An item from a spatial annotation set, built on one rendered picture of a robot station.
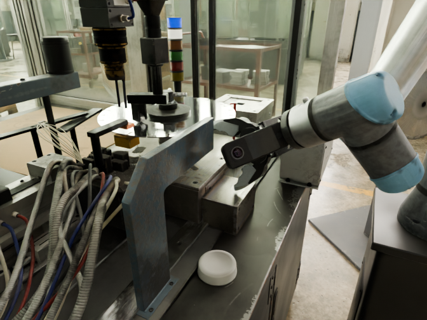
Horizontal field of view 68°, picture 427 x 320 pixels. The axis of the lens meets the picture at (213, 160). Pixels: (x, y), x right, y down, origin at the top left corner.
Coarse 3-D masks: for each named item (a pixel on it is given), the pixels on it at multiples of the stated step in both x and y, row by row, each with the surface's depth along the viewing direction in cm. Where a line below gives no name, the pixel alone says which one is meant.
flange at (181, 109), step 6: (174, 102) 76; (150, 108) 77; (156, 108) 76; (162, 108) 74; (168, 108) 74; (174, 108) 75; (180, 108) 76; (186, 108) 77; (150, 114) 73; (156, 114) 72; (162, 114) 72; (168, 114) 72; (174, 114) 72; (180, 114) 73; (186, 114) 74
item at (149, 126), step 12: (108, 108) 80; (120, 108) 80; (192, 108) 80; (204, 108) 80; (216, 108) 80; (228, 108) 80; (108, 120) 72; (132, 120) 72; (144, 120) 72; (156, 120) 72; (168, 120) 72; (180, 120) 72; (192, 120) 72; (120, 132) 64; (132, 132) 64; (144, 132) 64; (156, 132) 64; (168, 132) 64; (180, 132) 64
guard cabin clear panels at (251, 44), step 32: (0, 0) 136; (32, 0) 143; (64, 0) 135; (224, 0) 106; (256, 0) 101; (288, 0) 97; (320, 0) 94; (0, 32) 138; (64, 32) 142; (224, 32) 110; (256, 32) 105; (288, 32) 101; (320, 32) 97; (0, 64) 141; (96, 64) 141; (128, 64) 133; (224, 64) 115; (256, 64) 109; (320, 64) 100; (96, 96) 149; (192, 96) 126; (256, 96) 114
